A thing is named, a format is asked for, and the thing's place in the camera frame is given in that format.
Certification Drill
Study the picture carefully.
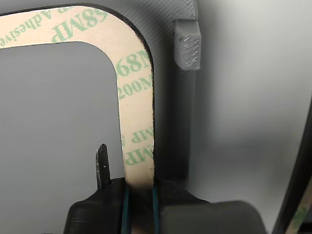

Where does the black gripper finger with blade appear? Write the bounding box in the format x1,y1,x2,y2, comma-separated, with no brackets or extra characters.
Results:
62,143,130,234

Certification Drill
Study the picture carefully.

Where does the gray 3D printed tray box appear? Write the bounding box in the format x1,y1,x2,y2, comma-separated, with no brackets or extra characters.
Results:
0,0,203,234

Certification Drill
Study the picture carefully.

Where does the gray flat base plate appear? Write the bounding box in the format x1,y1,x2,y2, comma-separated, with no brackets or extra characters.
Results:
272,96,312,234

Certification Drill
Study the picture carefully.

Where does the beige adhesive liner frame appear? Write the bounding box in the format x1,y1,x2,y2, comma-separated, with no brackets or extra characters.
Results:
0,2,156,190

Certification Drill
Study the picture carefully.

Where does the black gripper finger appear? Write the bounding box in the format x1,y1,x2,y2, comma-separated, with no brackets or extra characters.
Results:
152,179,270,234

